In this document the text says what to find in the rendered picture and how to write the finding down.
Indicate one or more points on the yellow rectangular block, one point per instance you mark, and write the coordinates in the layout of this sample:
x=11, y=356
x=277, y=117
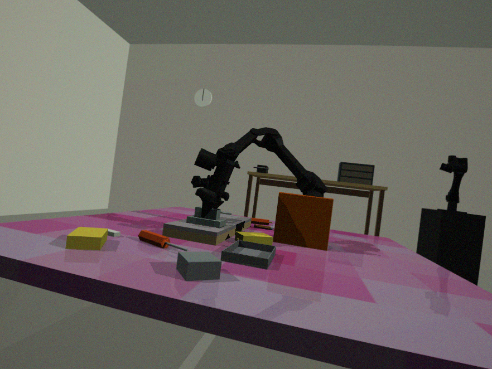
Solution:
x=255, y=237
x=87, y=238

